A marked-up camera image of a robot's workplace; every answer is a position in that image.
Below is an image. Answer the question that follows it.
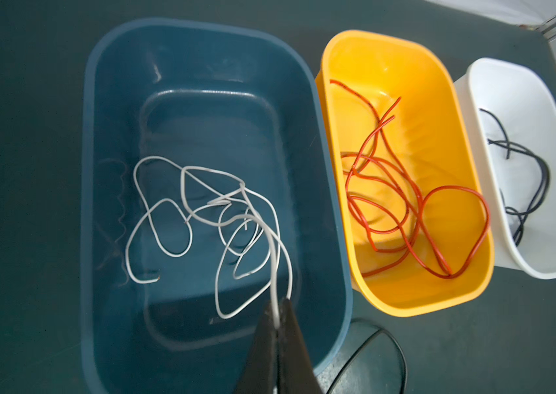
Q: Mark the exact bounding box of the blue plastic bin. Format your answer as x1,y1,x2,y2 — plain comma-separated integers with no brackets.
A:
80,18,353,393

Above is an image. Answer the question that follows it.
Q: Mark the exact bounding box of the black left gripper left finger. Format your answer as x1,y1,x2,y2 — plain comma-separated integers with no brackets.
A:
234,303,278,394

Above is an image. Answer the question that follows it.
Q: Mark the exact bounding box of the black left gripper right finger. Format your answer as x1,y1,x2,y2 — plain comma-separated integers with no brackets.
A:
277,298,322,393

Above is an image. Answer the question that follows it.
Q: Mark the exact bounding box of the white plastic bin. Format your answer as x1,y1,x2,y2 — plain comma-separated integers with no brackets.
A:
455,58,556,280

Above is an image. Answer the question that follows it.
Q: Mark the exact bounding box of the white cable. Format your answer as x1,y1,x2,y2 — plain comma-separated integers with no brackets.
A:
208,196,294,330
124,156,279,287

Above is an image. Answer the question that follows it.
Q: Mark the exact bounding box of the yellow plastic bin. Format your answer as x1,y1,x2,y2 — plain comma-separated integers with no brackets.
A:
316,31,495,318

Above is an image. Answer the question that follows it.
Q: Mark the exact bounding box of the red cable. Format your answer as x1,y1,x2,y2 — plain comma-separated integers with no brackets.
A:
329,79,491,280

